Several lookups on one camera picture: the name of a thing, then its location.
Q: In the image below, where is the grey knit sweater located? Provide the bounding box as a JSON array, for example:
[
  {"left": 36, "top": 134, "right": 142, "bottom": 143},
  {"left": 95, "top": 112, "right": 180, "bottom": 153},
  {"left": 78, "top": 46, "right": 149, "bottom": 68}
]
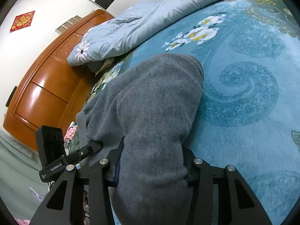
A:
[{"left": 76, "top": 53, "right": 204, "bottom": 224}]

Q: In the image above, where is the orange wooden headboard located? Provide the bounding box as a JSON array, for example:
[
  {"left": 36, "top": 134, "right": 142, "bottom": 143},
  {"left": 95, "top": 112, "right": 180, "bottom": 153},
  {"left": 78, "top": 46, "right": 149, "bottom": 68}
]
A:
[{"left": 3, "top": 10, "right": 113, "bottom": 151}]

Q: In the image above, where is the teal floral plush blanket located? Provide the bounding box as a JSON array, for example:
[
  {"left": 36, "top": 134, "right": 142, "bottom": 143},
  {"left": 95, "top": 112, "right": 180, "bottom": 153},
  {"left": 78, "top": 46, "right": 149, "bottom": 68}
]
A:
[{"left": 67, "top": 0, "right": 300, "bottom": 225}]

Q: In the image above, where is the dark grey pillow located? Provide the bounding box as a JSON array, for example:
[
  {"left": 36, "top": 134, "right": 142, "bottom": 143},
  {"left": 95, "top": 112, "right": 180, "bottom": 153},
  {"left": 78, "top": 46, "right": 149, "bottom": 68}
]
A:
[{"left": 86, "top": 58, "right": 114, "bottom": 73}]

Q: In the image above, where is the light blue floral quilt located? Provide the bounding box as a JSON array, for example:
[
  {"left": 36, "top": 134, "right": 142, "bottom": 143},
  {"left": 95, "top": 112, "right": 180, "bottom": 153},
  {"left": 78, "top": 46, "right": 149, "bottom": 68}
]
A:
[{"left": 67, "top": 0, "right": 221, "bottom": 67}]

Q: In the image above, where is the red paper wall decoration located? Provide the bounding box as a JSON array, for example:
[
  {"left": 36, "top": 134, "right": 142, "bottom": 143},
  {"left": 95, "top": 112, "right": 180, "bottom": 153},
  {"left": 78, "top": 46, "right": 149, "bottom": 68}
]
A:
[{"left": 10, "top": 11, "right": 35, "bottom": 33}]

